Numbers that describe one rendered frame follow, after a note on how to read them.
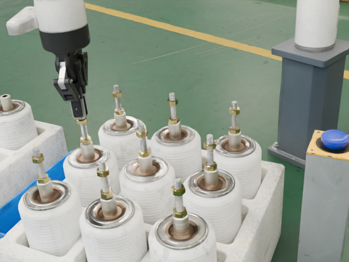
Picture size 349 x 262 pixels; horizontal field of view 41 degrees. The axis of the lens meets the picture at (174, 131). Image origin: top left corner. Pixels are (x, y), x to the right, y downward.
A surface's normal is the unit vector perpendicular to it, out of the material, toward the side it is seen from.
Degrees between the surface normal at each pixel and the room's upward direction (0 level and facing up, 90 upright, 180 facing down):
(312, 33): 90
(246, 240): 0
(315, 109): 90
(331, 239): 90
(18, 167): 90
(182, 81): 0
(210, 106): 0
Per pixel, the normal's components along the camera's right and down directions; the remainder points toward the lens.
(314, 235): -0.42, 0.47
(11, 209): 0.88, 0.15
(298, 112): -0.73, 0.38
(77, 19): 0.77, 0.27
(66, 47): 0.25, 0.47
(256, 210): -0.07, -0.87
